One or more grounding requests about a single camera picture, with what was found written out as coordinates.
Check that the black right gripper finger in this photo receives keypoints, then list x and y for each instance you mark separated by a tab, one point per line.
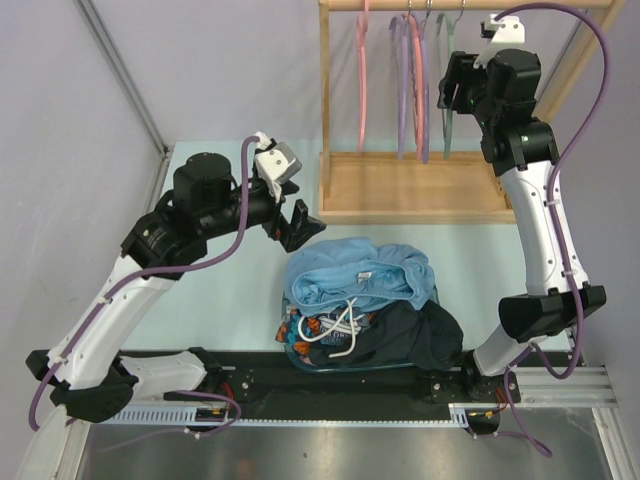
448	98
456	67

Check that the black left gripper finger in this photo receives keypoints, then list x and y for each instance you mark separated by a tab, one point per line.
295	234
300	215

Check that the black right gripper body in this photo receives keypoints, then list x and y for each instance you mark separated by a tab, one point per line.
471	91

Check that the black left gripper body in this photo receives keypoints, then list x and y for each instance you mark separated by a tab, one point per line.
277	228

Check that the sage green hanger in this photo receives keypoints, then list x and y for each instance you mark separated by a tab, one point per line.
447	24

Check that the light blue shorts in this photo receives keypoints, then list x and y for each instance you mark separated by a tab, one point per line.
355	271

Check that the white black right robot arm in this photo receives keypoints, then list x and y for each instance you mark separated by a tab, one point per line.
523	153

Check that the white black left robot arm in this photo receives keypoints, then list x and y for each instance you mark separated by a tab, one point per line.
90	377

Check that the salmon pink hanger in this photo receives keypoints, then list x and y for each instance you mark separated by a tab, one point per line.
416	81

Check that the purple hanger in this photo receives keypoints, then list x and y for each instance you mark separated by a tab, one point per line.
399	31

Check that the blue patterned shorts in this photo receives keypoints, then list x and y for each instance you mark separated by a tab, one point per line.
338	328

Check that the pink hanger left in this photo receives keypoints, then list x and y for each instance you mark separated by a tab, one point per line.
362	23

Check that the dark navy shorts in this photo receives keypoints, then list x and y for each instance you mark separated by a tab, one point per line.
429	338

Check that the wooden clothes rack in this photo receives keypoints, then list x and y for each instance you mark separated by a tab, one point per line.
373	188

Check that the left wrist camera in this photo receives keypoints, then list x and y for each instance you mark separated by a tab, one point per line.
276	164

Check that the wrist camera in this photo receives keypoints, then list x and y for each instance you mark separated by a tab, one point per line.
505	33
276	164

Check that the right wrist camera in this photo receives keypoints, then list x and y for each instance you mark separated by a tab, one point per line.
505	33

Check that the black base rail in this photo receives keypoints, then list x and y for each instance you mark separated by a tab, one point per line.
269	387

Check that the aluminium corner frame post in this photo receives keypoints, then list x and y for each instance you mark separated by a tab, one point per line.
107	46

